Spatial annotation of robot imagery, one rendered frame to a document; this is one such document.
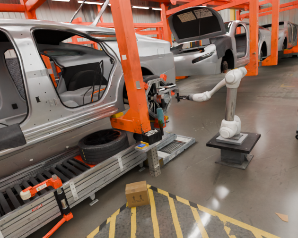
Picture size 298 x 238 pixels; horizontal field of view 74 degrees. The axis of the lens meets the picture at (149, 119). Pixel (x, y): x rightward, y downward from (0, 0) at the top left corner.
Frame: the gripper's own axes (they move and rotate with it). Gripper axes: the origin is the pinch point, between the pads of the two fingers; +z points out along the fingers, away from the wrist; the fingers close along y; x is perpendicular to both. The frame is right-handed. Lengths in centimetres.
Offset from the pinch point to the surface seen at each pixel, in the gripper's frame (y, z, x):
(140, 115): -69, 8, -5
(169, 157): -39, -2, -76
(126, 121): -70, 37, -17
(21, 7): -75, 284, 185
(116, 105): -65, 60, 3
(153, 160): -77, -10, -59
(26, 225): -212, 16, -60
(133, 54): -63, 8, 66
